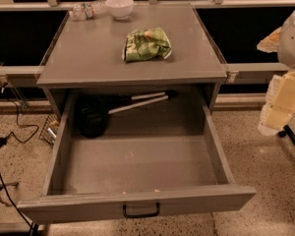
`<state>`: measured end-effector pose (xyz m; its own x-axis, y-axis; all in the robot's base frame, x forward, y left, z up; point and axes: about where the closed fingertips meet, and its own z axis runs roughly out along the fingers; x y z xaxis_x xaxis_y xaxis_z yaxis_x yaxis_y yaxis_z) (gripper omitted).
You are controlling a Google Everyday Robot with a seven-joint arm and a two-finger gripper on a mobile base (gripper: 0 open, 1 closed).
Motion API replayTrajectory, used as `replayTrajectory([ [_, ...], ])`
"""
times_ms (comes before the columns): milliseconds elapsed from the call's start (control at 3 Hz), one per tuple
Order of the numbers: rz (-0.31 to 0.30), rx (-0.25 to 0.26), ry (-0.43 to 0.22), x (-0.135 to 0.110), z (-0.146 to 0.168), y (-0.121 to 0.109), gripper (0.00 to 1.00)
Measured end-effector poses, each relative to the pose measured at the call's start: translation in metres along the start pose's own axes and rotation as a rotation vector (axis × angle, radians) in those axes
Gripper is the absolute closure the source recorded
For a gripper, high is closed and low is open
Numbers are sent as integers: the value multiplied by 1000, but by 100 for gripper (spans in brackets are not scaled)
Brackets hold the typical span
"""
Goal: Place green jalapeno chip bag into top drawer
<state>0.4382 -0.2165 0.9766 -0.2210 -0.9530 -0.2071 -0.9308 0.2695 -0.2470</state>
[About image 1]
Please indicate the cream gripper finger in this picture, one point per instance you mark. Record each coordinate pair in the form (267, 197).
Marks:
(270, 43)
(279, 105)

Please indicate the green jalapeno chip bag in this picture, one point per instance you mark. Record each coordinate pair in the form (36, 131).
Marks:
(146, 44)

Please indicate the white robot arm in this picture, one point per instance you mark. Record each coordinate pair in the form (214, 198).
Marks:
(286, 47)

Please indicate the grey open top drawer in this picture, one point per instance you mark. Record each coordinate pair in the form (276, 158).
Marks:
(167, 153)

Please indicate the grey cabinet with top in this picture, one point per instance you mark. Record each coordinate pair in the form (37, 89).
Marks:
(88, 54)

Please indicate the white ceramic bowl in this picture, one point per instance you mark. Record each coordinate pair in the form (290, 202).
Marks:
(120, 9)

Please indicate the clear plastic water bottle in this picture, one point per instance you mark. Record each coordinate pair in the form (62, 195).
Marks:
(91, 10)

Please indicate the metal railing bar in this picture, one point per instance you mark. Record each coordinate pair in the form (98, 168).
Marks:
(21, 76)

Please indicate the black drawer handle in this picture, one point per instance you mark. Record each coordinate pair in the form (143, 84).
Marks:
(141, 211)

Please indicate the black wire basket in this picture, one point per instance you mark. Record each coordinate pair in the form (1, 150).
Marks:
(49, 130)

